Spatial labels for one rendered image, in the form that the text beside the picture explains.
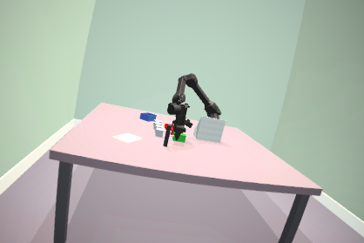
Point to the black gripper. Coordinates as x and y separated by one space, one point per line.
178 128

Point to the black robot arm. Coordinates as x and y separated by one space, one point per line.
175 107

